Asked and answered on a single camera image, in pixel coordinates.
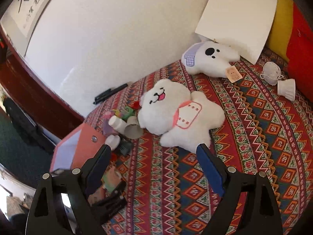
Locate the white pleated cup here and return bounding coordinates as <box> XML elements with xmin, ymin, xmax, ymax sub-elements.
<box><xmin>277</xmin><ymin>78</ymin><xmax>296</xmax><ymax>102</ymax></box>

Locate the white board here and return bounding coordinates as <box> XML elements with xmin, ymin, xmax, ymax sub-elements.
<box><xmin>195</xmin><ymin>0</ymin><xmax>279</xmax><ymax>64</ymax></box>

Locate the white plush koala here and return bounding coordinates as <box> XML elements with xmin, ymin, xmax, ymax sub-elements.
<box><xmin>181</xmin><ymin>42</ymin><xmax>242</xmax><ymax>82</ymax></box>

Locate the white bottle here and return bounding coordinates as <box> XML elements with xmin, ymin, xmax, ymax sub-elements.
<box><xmin>109</xmin><ymin>116</ymin><xmax>128</xmax><ymax>132</ymax></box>

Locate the patterned bedsheet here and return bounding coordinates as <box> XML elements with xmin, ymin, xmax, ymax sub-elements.
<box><xmin>84</xmin><ymin>46</ymin><xmax>313</xmax><ymax>235</ymax></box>

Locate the grey paper tube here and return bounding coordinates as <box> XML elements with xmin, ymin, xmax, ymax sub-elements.
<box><xmin>124</xmin><ymin>116</ymin><xmax>144</xmax><ymax>139</ymax></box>

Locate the pink cardboard box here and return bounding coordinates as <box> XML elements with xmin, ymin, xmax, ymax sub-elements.
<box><xmin>50</xmin><ymin>124</ymin><xmax>110</xmax><ymax>177</ymax></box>

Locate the black pen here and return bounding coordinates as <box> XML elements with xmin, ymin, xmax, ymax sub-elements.
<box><xmin>94</xmin><ymin>83</ymin><xmax>129</xmax><ymax>105</ymax></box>

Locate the red wooden door frame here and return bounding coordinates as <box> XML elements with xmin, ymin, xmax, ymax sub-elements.
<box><xmin>0</xmin><ymin>27</ymin><xmax>85</xmax><ymax>140</ymax></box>

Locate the yellow and red pillow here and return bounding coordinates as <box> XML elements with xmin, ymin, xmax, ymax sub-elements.
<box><xmin>286</xmin><ymin>4</ymin><xmax>313</xmax><ymax>84</ymax></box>

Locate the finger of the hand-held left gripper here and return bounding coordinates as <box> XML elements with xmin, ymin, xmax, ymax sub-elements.
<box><xmin>88</xmin><ymin>188</ymin><xmax>128</xmax><ymax>224</ymax></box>

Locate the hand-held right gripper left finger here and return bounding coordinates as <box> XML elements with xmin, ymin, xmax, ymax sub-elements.
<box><xmin>26</xmin><ymin>144</ymin><xmax>112</xmax><ymax>235</ymax></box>

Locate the white plush bear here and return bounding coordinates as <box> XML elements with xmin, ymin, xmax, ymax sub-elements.
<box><xmin>138</xmin><ymin>78</ymin><xmax>226</xmax><ymax>148</ymax></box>

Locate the white round jar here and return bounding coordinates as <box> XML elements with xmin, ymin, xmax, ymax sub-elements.
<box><xmin>105</xmin><ymin>135</ymin><xmax>121</xmax><ymax>150</ymax></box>

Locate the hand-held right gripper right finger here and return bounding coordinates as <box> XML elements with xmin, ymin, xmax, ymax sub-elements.
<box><xmin>196</xmin><ymin>143</ymin><xmax>284</xmax><ymax>235</ymax></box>

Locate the black comb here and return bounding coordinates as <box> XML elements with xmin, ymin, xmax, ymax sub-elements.
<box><xmin>117</xmin><ymin>141</ymin><xmax>133</xmax><ymax>156</ymax></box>

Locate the green toy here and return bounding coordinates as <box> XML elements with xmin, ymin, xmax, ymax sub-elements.
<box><xmin>122</xmin><ymin>107</ymin><xmax>135</xmax><ymax>121</ymax></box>

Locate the pink and green packet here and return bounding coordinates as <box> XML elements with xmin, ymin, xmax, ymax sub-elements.
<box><xmin>101</xmin><ymin>169</ymin><xmax>125</xmax><ymax>194</ymax></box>

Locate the calligraphy wall scroll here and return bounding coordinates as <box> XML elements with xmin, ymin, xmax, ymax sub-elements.
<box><xmin>0</xmin><ymin>0</ymin><xmax>67</xmax><ymax>57</ymax></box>

